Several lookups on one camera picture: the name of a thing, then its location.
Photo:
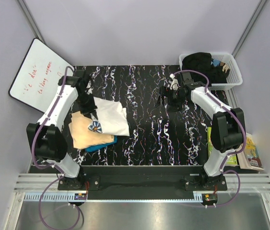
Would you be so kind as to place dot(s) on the green treehouse book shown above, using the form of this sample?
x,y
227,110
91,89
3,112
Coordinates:
x,y
232,160

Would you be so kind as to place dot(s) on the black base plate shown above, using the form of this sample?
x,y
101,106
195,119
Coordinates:
x,y
190,178

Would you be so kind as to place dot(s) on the black t-shirt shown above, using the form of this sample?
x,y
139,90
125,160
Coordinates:
x,y
202,62

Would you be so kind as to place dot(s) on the whiteboard with red writing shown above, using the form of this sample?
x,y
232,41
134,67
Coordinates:
x,y
36,80

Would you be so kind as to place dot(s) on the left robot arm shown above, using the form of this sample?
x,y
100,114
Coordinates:
x,y
47,144

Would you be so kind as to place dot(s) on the beige item in basket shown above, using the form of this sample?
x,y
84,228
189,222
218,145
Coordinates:
x,y
225,68

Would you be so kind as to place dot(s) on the white plastic basket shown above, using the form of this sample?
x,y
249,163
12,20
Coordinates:
x,y
234,78

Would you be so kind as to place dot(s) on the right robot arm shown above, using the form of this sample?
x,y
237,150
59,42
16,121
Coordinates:
x,y
228,135

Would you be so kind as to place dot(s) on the blue item in basket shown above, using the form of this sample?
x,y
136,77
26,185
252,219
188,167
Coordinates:
x,y
216,63

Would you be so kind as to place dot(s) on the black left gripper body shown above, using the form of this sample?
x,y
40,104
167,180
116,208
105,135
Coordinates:
x,y
86,104

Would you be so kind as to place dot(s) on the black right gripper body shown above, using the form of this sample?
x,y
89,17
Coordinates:
x,y
174,97

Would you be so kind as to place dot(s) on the blue t-shirt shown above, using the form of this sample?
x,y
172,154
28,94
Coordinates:
x,y
100,146

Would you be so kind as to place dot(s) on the beige t-shirt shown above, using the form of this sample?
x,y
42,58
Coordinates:
x,y
82,137

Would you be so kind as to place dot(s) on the yellow paperback book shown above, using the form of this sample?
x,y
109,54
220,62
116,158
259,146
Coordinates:
x,y
249,159

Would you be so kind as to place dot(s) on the white flower print t-shirt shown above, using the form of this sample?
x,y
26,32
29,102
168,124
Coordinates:
x,y
110,118

